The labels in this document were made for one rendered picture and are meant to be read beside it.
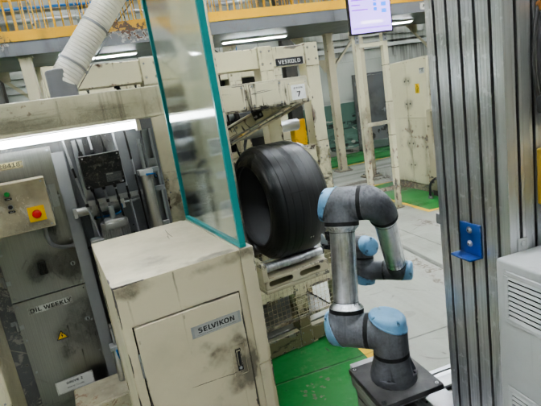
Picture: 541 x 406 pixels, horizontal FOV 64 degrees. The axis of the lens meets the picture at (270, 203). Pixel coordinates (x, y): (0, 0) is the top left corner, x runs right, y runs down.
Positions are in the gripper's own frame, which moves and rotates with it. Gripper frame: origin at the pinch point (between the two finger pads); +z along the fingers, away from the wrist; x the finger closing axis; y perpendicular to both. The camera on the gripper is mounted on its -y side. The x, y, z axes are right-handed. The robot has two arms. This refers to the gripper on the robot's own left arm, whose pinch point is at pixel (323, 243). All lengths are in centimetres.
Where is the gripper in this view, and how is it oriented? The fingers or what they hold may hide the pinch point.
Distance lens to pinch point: 202.1
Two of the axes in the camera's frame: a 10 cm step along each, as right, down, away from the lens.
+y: -2.1, -9.7, -1.0
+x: -8.8, 2.3, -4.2
